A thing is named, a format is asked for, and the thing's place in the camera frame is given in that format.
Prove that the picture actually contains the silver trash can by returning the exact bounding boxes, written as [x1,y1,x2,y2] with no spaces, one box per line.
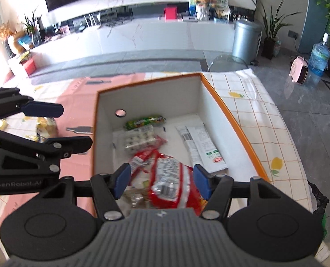
[232,19,262,65]

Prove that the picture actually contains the clear glass stool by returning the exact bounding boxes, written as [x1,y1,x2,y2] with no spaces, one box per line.
[208,53,249,71]

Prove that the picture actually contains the red bar snack packet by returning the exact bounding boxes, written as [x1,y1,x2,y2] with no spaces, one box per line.
[129,149,160,178]

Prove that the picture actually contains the red storage box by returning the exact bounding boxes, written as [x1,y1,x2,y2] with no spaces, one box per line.
[20,60,37,75]

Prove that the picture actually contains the dried orange flowers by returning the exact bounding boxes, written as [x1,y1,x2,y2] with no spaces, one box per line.
[0,21,15,43]

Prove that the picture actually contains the yellow green chip bag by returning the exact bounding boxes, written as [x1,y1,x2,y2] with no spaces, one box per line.
[26,116,58,143]

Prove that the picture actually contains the orange cardboard box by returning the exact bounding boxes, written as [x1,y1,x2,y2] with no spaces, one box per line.
[92,72,271,210]

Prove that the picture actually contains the white router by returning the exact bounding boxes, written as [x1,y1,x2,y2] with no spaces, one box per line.
[84,12,101,28]

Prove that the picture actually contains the yellow white snack packet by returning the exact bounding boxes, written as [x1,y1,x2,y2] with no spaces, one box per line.
[123,182,154,210]

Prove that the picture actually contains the white marble media console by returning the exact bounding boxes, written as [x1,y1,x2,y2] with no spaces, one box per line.
[8,14,238,75]

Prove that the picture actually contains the yellow plush toy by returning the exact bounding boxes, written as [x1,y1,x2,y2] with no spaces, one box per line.
[8,32,28,56]

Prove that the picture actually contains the plant in glass vase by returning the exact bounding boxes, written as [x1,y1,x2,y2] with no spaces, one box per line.
[20,8,43,48]

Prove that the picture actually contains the round paper fan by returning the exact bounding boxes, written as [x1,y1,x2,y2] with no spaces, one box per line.
[213,0,231,17]

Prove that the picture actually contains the pink heater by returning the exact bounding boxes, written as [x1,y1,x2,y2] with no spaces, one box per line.
[290,56,310,85]

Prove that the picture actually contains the red noodle snack packet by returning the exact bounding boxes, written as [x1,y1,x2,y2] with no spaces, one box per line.
[187,196,208,215]

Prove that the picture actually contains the white long snack packet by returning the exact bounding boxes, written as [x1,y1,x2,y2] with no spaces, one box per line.
[176,122,229,174]

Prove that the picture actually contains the clear bag of white balls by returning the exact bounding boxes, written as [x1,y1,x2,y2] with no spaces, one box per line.
[123,125,167,152]

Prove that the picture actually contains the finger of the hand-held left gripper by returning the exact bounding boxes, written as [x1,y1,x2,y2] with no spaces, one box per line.
[0,126,93,176]
[0,87,64,123]

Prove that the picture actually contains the black trash bag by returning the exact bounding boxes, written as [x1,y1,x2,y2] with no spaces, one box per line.
[306,181,330,240]

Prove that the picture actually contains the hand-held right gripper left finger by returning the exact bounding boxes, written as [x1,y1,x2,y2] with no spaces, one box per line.
[40,163,131,220]

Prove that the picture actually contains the potted plant with long leaves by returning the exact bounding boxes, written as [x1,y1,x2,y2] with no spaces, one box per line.
[248,0,301,60]

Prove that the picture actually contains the blue water bottle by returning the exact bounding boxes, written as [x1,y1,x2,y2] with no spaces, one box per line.
[308,32,330,76]

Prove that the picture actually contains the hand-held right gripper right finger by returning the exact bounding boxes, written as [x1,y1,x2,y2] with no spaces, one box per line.
[193,164,288,220]

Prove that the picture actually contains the green candy tube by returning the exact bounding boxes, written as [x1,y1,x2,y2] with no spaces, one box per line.
[125,115,165,131]

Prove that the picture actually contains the small red box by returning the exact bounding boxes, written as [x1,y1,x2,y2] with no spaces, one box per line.
[164,6,178,20]

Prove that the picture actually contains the red white snack packet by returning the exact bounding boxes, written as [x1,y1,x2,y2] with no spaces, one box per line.
[150,153,203,209]

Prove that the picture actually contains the checked lemon print tablecloth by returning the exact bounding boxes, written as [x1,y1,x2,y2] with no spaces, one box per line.
[0,68,314,229]

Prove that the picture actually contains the pink table runner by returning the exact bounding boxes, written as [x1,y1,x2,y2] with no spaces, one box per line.
[4,72,147,209]

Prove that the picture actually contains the white flower basket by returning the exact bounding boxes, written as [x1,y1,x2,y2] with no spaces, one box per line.
[196,6,210,21]

